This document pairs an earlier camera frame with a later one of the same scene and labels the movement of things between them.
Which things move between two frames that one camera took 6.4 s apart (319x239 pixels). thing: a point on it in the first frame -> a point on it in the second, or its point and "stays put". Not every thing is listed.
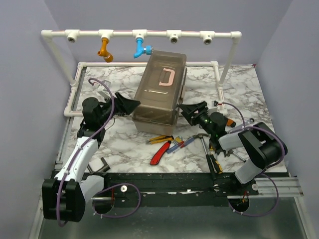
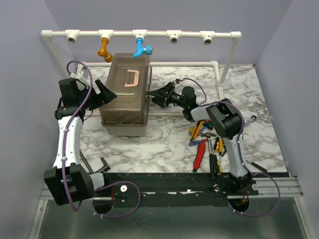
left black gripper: (125, 105) -> (106, 95)
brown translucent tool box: (161, 89) -> (127, 115)
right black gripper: (189, 110) -> (160, 99)
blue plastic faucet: (148, 49) stays put
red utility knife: (158, 156) -> (200, 152)
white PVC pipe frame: (73, 35) stays put
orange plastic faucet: (107, 57) stays put
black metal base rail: (173, 188) stays put
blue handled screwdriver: (180, 146) -> (194, 143)
